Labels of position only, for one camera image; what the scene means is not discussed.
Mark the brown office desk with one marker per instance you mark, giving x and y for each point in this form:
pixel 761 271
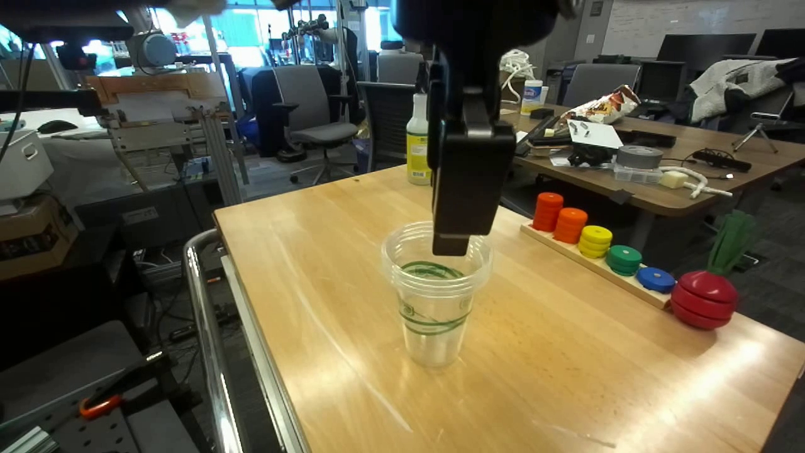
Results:
pixel 678 187

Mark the white paper sheet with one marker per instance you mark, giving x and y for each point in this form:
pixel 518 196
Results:
pixel 592 135

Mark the yellow wooden disc stack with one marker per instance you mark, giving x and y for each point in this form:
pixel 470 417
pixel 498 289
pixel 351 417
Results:
pixel 593 241

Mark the grey office chair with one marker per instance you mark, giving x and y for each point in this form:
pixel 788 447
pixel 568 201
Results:
pixel 304 105

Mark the chrome cart handle rail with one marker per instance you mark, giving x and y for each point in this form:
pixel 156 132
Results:
pixel 217 381

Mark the green wooden disc stack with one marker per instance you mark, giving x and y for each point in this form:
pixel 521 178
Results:
pixel 625 260

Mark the snack chip bag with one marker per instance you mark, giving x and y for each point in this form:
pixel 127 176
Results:
pixel 606 110

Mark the blue wooden disc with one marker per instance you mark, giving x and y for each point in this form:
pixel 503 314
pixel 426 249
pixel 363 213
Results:
pixel 656 281

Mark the orange wooden disc stack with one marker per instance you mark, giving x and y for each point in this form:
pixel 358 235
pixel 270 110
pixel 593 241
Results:
pixel 568 225

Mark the orange clamp handle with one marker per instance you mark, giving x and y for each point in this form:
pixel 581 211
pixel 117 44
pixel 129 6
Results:
pixel 94 411

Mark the red wooden disc stack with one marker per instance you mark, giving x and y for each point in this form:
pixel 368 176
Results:
pixel 546 211

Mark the spray bottle yellow label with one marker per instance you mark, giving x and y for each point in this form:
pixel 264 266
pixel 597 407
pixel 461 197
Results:
pixel 415 143

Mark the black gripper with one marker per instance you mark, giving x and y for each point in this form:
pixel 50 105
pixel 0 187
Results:
pixel 466 143

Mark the red apple-shaped wooden toy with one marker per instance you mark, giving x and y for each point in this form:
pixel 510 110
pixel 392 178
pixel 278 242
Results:
pixel 703 300

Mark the clear plastic cup green logo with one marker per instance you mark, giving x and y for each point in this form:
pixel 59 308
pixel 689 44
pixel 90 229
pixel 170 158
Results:
pixel 432 322

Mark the green leaf toy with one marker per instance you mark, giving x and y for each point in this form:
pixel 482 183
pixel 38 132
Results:
pixel 734 235

